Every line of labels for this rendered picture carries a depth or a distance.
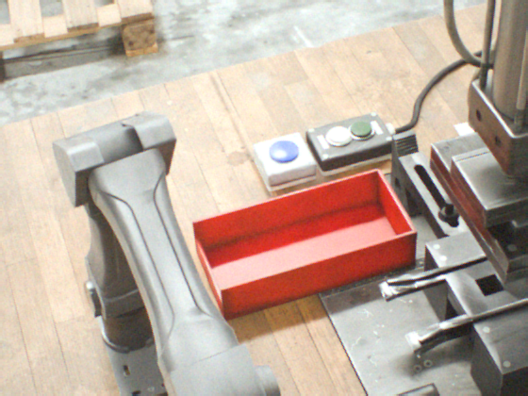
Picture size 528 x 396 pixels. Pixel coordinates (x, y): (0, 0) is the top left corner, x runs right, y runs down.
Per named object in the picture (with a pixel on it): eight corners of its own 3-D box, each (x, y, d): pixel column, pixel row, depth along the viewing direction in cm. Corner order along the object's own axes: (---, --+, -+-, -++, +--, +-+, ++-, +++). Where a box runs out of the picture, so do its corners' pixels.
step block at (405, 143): (389, 184, 150) (391, 135, 143) (410, 178, 150) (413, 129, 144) (409, 217, 145) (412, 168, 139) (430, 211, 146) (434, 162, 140)
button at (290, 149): (265, 154, 152) (264, 142, 151) (293, 146, 153) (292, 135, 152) (274, 173, 150) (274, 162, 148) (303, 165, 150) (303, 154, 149)
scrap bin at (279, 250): (196, 252, 143) (191, 220, 139) (378, 199, 148) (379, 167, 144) (224, 321, 135) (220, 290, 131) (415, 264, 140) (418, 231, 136)
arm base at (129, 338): (130, 225, 136) (74, 240, 134) (175, 351, 122) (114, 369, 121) (140, 268, 141) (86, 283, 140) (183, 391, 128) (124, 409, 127)
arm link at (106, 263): (161, 308, 126) (156, 156, 98) (107, 328, 125) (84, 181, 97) (141, 262, 129) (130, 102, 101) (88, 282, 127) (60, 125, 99)
